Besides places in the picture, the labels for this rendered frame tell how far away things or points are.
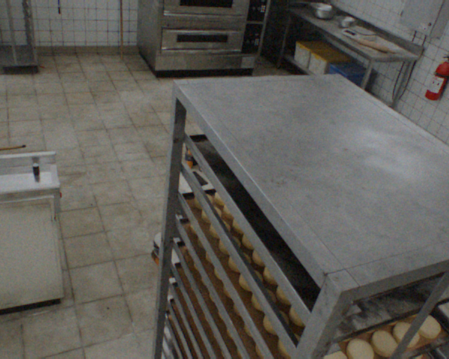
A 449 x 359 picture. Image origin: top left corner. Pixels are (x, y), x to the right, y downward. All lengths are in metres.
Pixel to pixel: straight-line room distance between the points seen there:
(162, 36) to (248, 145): 4.79
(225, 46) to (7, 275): 4.23
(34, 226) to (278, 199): 1.81
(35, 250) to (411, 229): 2.05
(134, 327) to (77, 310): 0.36
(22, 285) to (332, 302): 2.22
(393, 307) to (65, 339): 2.15
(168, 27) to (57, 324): 3.85
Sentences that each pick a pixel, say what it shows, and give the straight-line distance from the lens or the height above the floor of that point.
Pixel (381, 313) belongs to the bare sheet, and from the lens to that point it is 0.76.
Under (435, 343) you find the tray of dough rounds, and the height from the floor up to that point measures 1.49.
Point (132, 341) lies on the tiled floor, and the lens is 2.64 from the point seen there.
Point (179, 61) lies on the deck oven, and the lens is 5.74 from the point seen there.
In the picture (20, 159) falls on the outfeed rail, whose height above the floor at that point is 0.88.
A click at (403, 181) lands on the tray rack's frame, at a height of 1.82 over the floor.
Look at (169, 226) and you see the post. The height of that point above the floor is 1.39.
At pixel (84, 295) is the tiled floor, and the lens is 2.85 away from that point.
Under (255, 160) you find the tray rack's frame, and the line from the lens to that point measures 0.74.
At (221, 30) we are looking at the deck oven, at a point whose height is 0.66.
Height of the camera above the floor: 2.20
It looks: 35 degrees down
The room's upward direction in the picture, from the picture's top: 10 degrees clockwise
